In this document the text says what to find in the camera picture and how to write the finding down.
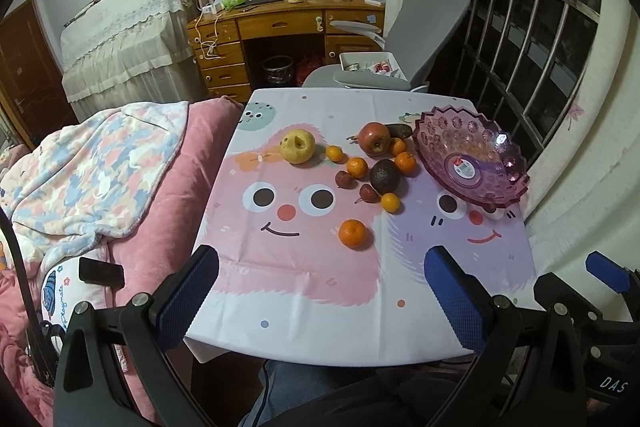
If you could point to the yellow pear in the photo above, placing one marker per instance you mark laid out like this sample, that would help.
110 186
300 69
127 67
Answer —
297 146

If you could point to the metal window bars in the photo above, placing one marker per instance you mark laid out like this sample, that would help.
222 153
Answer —
521 63

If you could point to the black remote on bed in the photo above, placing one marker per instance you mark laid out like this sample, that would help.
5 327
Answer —
96 272

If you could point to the red lychee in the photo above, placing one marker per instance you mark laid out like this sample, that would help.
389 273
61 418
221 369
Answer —
345 180
368 194

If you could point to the cartoon printed tablecloth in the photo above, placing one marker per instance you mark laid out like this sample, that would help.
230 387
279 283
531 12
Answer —
314 266

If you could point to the grey office chair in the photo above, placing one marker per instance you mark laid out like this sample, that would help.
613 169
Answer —
421 30

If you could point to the purple glass fruit bowl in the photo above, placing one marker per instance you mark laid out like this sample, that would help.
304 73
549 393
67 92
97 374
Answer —
470 156

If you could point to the dark overripe banana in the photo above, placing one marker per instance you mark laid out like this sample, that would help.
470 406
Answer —
399 131

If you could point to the small orange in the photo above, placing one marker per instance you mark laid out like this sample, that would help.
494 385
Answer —
334 153
397 146
390 202

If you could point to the red apple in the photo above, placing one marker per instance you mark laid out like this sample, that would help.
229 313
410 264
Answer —
374 139

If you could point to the wooden desk with drawers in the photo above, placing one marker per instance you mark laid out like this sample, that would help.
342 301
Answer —
276 44

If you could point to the pastel patterned blanket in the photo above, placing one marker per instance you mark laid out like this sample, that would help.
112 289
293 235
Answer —
90 182

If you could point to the pink quilt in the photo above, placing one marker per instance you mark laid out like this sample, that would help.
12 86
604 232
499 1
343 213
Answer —
158 247

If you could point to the white lace covered furniture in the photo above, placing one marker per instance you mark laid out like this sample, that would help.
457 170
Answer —
123 51

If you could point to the large orange tangerine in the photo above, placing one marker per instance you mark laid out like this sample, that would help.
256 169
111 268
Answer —
353 234

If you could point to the dark avocado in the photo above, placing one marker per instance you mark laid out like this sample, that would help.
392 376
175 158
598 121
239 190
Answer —
384 176

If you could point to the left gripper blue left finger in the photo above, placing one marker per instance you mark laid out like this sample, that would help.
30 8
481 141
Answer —
178 299

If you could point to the white box on chair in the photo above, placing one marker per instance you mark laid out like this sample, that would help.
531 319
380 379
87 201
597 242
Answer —
379 63

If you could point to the white floral curtain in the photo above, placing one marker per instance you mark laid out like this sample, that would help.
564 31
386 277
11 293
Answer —
584 187

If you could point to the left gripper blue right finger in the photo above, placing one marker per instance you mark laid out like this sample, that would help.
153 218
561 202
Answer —
455 292

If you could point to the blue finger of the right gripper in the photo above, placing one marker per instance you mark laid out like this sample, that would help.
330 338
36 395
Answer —
608 272

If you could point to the brown wooden door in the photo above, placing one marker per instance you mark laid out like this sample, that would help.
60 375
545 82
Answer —
30 78

